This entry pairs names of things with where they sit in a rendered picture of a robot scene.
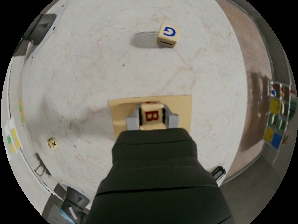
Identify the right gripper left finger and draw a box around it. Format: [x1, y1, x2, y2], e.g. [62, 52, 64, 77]
[126, 104, 142, 131]

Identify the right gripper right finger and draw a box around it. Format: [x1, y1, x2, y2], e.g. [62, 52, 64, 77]
[162, 104, 180, 129]

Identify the tan flat mat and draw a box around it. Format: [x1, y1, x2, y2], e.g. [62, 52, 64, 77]
[109, 95, 192, 140]

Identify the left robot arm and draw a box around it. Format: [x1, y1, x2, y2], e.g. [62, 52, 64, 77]
[12, 14, 57, 56]

